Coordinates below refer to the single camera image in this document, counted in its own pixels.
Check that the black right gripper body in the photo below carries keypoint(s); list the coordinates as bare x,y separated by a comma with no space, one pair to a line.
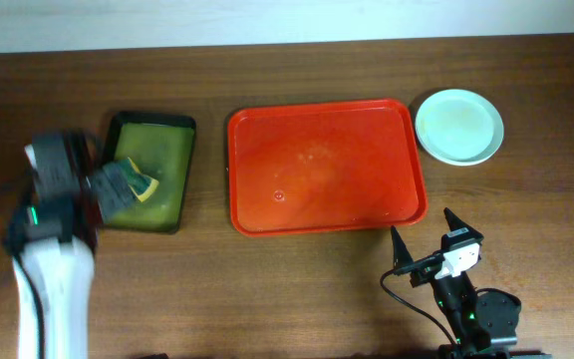
420,269

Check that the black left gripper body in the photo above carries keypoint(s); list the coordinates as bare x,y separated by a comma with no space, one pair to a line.
110,191

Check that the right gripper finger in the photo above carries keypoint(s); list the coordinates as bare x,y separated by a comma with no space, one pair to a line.
401,256
455,224

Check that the yellow green sponge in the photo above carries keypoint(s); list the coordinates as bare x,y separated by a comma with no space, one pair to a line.
142,185

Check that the pale green plate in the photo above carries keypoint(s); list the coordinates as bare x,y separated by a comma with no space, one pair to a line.
459,127

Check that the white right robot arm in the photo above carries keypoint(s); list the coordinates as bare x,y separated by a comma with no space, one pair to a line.
481,322

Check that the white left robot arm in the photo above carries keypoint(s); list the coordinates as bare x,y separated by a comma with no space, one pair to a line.
52,240

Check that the black tray with soapy water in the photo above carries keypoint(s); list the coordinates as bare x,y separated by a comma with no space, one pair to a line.
161,146

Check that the red plastic tray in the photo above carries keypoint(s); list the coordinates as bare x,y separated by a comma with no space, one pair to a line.
324,167

